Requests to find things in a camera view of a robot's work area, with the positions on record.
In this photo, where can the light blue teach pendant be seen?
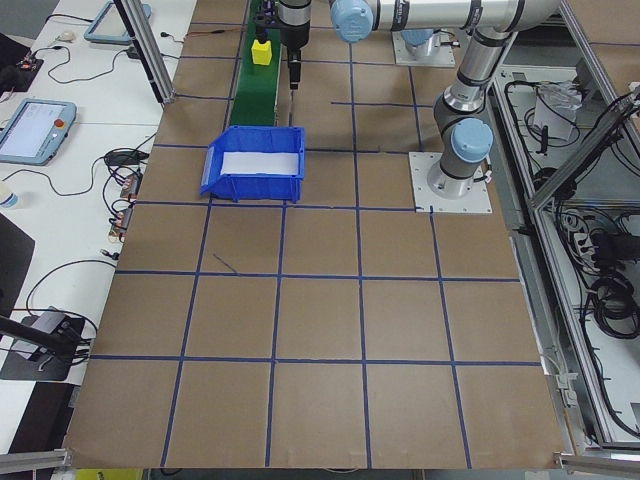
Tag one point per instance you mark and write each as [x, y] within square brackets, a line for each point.
[35, 130]
[112, 25]

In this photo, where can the yellow foam cube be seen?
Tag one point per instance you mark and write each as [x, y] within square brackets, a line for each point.
[261, 52]

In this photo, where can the green conveyor belt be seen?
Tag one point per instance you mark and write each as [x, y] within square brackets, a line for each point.
[255, 100]

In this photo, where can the metal V-shaped frame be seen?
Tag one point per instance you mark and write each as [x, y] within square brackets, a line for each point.
[570, 170]

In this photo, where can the black camera stand base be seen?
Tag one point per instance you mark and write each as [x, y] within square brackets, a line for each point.
[45, 345]

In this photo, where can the black flat panel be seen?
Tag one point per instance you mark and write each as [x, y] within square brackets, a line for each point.
[12, 260]

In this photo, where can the blue plastic storage bin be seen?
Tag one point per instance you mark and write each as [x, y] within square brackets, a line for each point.
[250, 187]

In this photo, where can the white computer mouse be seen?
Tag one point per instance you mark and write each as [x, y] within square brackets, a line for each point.
[66, 36]

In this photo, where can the white plastic bag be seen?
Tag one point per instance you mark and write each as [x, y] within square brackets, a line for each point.
[555, 110]

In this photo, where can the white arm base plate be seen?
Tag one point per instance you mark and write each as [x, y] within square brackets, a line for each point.
[440, 59]
[480, 202]

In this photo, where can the black electronic device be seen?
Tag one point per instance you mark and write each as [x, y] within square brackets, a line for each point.
[15, 75]

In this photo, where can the white foam pad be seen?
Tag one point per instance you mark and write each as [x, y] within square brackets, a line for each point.
[260, 162]

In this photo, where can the aluminium extrusion post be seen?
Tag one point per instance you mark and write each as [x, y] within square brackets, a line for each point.
[148, 55]

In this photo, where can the black power adapter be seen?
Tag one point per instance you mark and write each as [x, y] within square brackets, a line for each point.
[136, 52]
[125, 157]

